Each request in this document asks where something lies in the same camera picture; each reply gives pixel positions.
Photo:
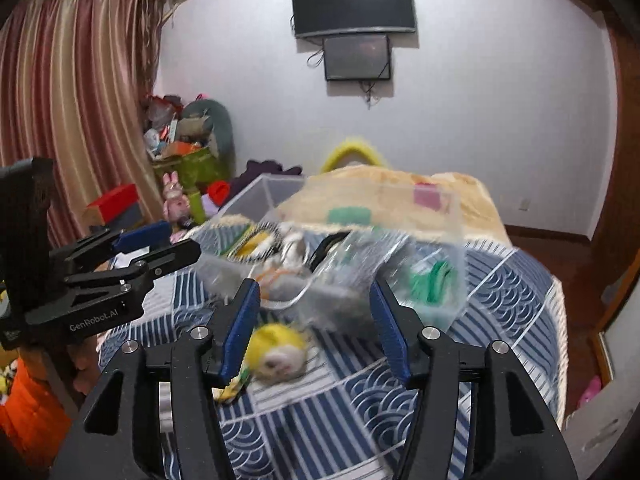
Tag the yellow fleece blanket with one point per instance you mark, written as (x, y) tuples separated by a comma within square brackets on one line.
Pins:
[(480, 200)]

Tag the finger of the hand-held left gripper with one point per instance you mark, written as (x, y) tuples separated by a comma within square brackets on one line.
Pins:
[(145, 234), (167, 260)]

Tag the black wall television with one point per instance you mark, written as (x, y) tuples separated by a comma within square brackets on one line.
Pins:
[(354, 2)]

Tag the purple cloth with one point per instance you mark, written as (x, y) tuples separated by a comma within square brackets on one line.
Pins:
[(265, 169)]

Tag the pink toy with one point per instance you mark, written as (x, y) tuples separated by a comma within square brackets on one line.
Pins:
[(589, 394)]

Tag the white board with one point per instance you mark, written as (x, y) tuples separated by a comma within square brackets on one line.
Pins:
[(607, 410)]

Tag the wall socket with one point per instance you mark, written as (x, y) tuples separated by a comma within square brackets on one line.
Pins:
[(525, 204)]

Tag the red box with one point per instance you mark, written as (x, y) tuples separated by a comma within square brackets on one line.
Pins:
[(114, 200)]

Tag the small black wall monitor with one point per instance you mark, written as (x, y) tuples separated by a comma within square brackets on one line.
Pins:
[(357, 57)]

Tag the large clear plastic storage box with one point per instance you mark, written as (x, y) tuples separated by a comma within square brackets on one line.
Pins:
[(440, 230)]

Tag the blue patterned bedsheet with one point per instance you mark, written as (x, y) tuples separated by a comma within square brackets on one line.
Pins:
[(500, 290)]

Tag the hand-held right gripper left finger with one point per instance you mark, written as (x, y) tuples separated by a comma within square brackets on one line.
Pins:
[(242, 330)]

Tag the orange fabric bag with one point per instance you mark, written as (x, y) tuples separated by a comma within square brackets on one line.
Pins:
[(27, 410)]

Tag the striped pink beige curtain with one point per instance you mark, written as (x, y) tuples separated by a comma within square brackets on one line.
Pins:
[(75, 110)]

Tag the small clear plastic storage box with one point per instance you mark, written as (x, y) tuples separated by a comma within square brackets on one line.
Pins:
[(300, 285)]

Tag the red cloth item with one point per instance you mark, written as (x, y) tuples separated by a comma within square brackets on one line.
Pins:
[(219, 191)]

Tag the green cardboard box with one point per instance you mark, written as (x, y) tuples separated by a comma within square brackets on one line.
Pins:
[(192, 167)]

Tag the pink rabbit plush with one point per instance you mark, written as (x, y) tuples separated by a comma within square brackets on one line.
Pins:
[(175, 200)]

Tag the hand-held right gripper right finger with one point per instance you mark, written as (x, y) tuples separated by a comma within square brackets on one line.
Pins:
[(390, 332)]

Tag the white plush toy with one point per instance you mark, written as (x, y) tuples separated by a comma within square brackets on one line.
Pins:
[(292, 250)]

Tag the green plush item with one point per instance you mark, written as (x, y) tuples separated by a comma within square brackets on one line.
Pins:
[(432, 280)]

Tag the brown wooden wardrobe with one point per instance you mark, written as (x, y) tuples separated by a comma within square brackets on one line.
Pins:
[(625, 135)]

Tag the yellow black plush toy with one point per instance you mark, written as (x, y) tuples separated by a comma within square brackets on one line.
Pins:
[(255, 246)]

